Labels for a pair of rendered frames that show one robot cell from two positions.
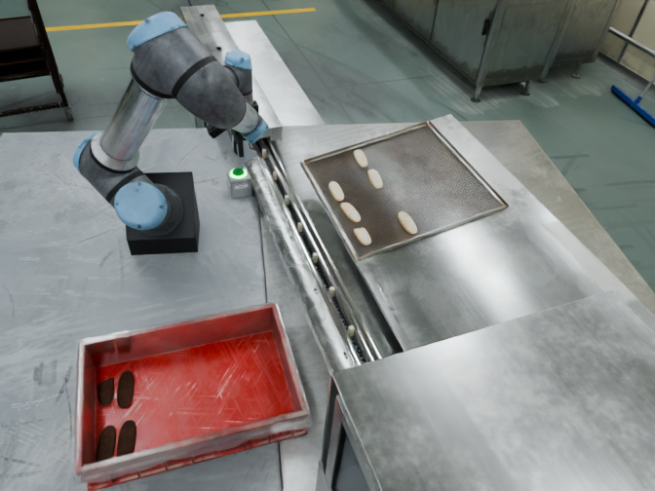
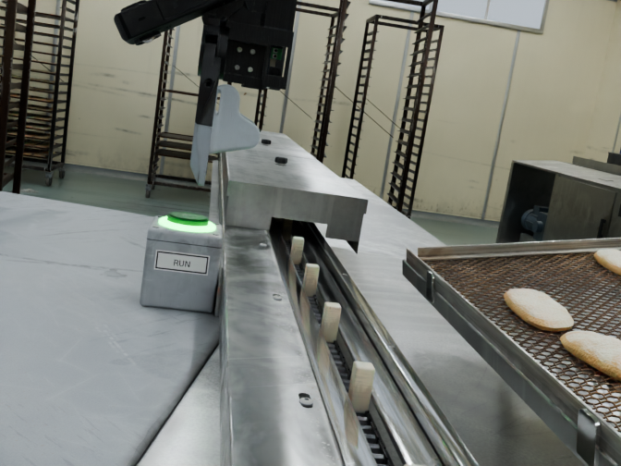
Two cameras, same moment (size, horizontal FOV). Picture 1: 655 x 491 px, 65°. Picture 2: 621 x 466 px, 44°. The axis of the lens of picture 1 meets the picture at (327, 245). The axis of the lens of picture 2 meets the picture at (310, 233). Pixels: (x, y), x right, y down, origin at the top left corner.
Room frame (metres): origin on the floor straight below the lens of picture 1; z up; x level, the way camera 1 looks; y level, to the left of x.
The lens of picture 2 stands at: (0.72, 0.01, 1.04)
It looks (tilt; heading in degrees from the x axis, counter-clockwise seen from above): 10 degrees down; 15
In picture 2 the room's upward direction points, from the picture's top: 9 degrees clockwise
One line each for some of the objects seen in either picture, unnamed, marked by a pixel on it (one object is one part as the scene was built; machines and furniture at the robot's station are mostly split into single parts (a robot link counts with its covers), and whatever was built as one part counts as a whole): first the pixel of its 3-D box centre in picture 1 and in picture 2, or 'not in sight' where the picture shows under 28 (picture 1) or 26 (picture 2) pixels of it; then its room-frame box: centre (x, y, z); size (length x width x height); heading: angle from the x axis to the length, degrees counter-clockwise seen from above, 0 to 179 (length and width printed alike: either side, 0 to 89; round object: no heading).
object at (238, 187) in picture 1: (240, 186); (183, 279); (1.39, 0.32, 0.84); 0.08 x 0.08 x 0.11; 24
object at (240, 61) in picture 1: (238, 72); not in sight; (1.40, 0.30, 1.25); 0.09 x 0.08 x 0.11; 151
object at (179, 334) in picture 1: (192, 387); not in sight; (0.60, 0.28, 0.88); 0.49 x 0.34 x 0.10; 111
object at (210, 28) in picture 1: (222, 62); (265, 162); (2.21, 0.54, 0.89); 1.25 x 0.18 x 0.09; 24
